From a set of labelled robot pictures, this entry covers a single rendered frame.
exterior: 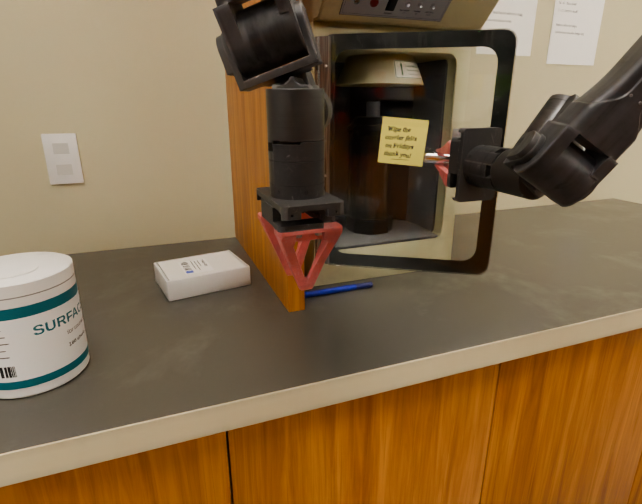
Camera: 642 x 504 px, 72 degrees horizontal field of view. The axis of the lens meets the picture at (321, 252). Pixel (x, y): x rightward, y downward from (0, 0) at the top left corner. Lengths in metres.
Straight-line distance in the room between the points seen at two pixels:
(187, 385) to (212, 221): 0.69
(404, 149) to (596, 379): 0.57
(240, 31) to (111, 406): 0.44
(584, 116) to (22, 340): 0.66
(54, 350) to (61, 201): 0.63
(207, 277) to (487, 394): 0.53
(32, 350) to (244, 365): 0.26
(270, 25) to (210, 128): 0.78
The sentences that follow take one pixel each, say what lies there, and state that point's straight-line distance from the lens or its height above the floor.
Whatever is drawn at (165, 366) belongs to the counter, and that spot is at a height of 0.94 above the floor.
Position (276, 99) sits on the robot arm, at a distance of 0.44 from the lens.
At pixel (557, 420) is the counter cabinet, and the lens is 1.00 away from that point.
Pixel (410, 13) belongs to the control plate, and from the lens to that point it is 0.85.
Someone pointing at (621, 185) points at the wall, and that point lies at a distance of 2.11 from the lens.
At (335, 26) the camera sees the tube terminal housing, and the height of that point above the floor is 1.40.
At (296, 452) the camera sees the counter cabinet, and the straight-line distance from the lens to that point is 0.70.
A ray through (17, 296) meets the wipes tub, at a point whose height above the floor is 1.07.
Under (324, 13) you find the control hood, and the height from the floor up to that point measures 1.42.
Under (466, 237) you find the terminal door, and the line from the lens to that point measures 0.82.
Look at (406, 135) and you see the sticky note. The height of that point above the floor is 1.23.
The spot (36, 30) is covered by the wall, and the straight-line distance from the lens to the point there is 1.22.
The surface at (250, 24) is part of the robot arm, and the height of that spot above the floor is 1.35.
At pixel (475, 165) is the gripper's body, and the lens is 0.64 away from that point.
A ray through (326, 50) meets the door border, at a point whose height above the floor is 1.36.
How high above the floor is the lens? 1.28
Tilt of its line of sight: 19 degrees down
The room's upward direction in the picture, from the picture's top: straight up
